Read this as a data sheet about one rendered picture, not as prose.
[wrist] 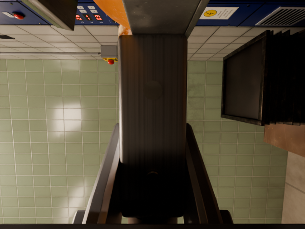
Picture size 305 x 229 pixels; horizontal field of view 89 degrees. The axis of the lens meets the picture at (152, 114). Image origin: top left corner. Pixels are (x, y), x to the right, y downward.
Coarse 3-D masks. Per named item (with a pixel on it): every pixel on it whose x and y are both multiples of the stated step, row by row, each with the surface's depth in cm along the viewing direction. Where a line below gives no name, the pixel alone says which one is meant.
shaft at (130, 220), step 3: (129, 219) 9; (132, 219) 8; (135, 219) 8; (138, 219) 8; (165, 219) 8; (168, 219) 8; (171, 219) 8; (174, 219) 9; (129, 222) 9; (132, 222) 8; (135, 222) 8; (138, 222) 8; (141, 222) 8; (144, 222) 8; (147, 222) 8; (150, 222) 8; (153, 222) 8; (156, 222) 8; (159, 222) 8; (162, 222) 8; (165, 222) 8; (168, 222) 8; (171, 222) 8; (174, 222) 9
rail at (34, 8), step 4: (24, 0) 28; (28, 0) 28; (28, 4) 29; (32, 4) 29; (32, 8) 31; (36, 8) 30; (40, 12) 32; (44, 16) 34; (48, 16) 34; (48, 20) 36; (52, 20) 35; (56, 24) 37; (60, 28) 39
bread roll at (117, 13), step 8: (96, 0) 8; (104, 0) 7; (112, 0) 7; (120, 0) 7; (104, 8) 8; (112, 8) 8; (120, 8) 7; (112, 16) 9; (120, 16) 8; (120, 24) 10; (128, 24) 9
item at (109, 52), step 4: (100, 48) 94; (104, 48) 94; (108, 48) 94; (112, 48) 94; (116, 48) 94; (104, 52) 94; (108, 52) 94; (112, 52) 94; (116, 52) 94; (104, 56) 94; (108, 56) 94; (112, 56) 94; (116, 56) 94; (116, 60) 101
